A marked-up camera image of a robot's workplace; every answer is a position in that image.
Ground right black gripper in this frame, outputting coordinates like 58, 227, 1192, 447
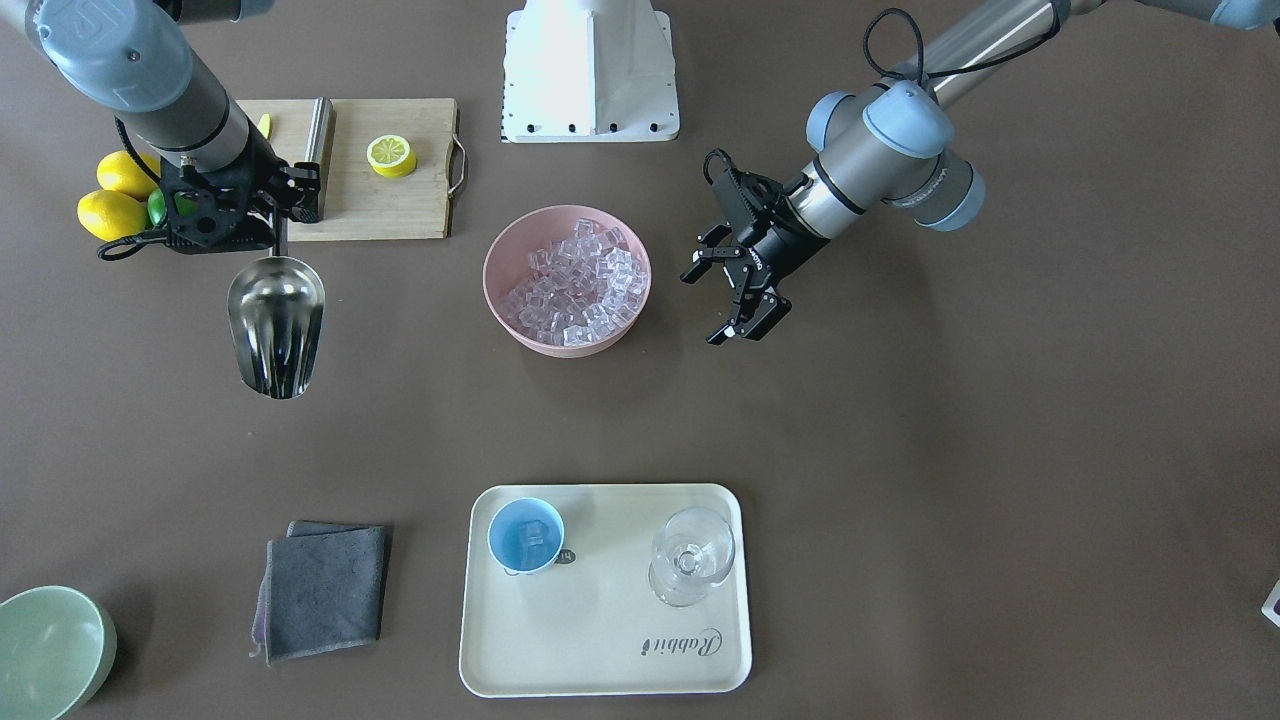
150, 150, 323, 255

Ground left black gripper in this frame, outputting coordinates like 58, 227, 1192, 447
680, 165, 829, 346

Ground metal ice scoop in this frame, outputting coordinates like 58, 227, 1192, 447
227, 213, 326, 400

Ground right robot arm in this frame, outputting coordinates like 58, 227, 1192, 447
3, 1, 324, 261

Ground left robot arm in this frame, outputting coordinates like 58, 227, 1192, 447
681, 1, 1096, 346

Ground clear ice cubes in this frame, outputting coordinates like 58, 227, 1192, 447
500, 218, 649, 347

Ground ice cube in cup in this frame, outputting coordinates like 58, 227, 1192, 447
517, 520, 548, 551

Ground light blue cup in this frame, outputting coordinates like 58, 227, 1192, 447
486, 497, 564, 575

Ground green lime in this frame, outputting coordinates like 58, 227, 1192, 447
146, 188, 198, 227

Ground yellow lemon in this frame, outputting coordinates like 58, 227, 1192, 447
95, 150, 160, 201
76, 190, 150, 242

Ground wooden cutting board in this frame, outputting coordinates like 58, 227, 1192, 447
289, 97, 458, 243

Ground pink bowl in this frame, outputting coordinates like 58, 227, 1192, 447
483, 204, 653, 359

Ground lemon half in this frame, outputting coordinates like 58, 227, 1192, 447
365, 135, 417, 178

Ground wine glass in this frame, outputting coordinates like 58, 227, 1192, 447
648, 506, 739, 607

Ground cream serving tray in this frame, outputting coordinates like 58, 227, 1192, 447
458, 483, 753, 698

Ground grey folded cloth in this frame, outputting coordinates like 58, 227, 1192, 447
250, 520, 390, 665

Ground green bowl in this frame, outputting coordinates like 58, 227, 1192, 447
1, 585, 116, 719

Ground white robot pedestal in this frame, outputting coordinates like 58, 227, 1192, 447
500, 1, 681, 143

